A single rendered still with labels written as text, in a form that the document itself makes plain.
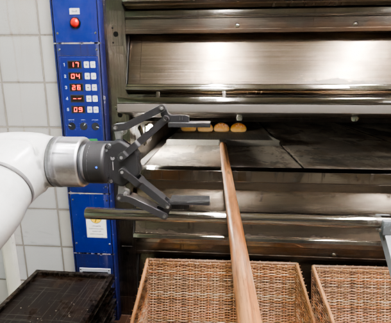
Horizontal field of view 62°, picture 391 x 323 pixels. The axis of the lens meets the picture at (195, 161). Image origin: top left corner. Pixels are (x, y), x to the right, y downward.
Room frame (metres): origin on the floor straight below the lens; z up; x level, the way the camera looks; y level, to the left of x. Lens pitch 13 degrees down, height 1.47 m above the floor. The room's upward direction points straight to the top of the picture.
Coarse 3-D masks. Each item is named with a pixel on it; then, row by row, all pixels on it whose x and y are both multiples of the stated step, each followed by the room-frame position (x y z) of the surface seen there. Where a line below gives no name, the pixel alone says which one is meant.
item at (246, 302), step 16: (224, 144) 1.43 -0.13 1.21; (224, 160) 1.13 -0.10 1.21; (224, 176) 0.94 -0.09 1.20; (224, 192) 0.81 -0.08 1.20; (240, 224) 0.60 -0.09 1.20; (240, 240) 0.53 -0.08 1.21; (240, 256) 0.47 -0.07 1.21; (240, 272) 0.43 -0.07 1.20; (240, 288) 0.39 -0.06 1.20; (240, 304) 0.36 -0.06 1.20; (256, 304) 0.36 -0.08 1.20; (240, 320) 0.34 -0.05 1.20; (256, 320) 0.33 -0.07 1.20
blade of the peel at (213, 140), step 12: (168, 144) 1.59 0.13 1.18; (180, 144) 1.59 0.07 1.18; (192, 144) 1.58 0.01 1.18; (204, 144) 1.58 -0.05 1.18; (216, 144) 1.58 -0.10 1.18; (228, 144) 1.57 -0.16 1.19; (240, 144) 1.57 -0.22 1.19; (252, 144) 1.57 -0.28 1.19; (264, 144) 1.56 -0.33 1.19; (276, 144) 1.56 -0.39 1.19
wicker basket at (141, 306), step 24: (168, 264) 1.07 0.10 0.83; (192, 264) 1.07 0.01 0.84; (216, 264) 1.06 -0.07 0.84; (264, 264) 1.05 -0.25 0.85; (288, 264) 1.05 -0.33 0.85; (144, 288) 0.99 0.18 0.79; (168, 288) 1.05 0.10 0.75; (192, 288) 1.04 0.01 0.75; (264, 288) 1.03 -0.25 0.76; (144, 312) 0.99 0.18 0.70; (168, 312) 1.03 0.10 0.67; (192, 312) 1.02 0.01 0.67; (264, 312) 1.01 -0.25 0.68; (312, 312) 0.86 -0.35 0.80
